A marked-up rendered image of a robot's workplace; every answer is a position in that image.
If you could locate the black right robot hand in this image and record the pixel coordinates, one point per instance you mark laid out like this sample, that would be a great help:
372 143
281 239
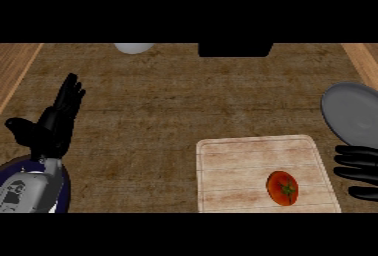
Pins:
359 161

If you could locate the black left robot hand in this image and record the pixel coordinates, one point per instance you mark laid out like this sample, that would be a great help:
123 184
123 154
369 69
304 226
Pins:
53 131

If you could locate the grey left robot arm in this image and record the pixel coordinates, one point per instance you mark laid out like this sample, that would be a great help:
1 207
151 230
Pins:
27 190

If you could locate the grey round pan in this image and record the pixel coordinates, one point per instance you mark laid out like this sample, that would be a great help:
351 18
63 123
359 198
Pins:
356 113

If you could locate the red tomato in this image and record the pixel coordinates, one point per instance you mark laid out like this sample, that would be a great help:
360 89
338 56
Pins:
281 188

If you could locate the pale wooden cutting board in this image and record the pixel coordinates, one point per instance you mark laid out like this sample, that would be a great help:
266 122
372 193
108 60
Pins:
236 173

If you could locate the dark blue round object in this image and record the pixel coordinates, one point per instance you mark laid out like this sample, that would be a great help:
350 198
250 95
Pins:
62 195

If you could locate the white rounded object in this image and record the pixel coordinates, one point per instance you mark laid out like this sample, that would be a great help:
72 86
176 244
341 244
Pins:
133 48

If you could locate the black appliance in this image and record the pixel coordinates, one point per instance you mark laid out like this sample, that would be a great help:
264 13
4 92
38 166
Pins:
235 49

